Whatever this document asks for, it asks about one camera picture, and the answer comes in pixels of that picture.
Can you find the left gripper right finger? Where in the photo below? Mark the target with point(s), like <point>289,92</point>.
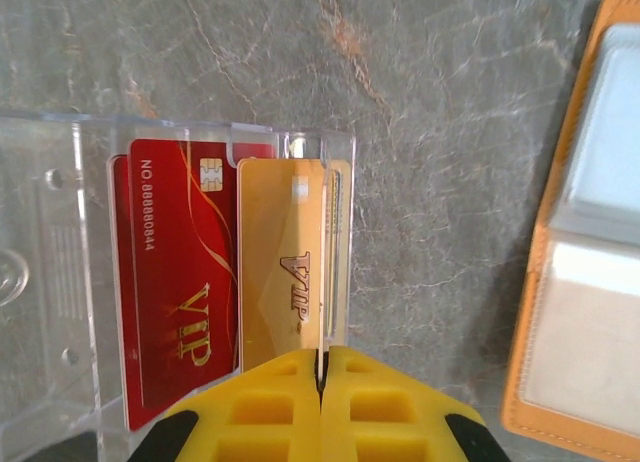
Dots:
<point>390,422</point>

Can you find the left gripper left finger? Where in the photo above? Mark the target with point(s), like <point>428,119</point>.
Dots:
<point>250,422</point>

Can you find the red VIP card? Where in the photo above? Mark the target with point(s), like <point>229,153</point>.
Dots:
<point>180,257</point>
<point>120,282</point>

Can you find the gold VIP card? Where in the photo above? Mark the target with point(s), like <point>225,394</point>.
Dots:
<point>270,282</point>
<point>323,262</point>

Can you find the orange leather card holder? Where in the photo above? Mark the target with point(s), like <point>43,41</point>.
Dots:
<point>590,332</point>

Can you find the clear acrylic organizer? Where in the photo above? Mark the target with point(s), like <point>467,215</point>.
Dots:
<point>50,232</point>

